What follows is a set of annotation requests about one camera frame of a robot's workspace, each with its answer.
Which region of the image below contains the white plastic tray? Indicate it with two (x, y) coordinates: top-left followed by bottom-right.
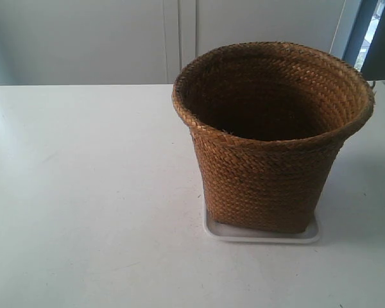
(202, 205), (321, 245)

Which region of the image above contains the brown woven basket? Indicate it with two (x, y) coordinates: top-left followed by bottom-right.
(172, 42), (375, 234)

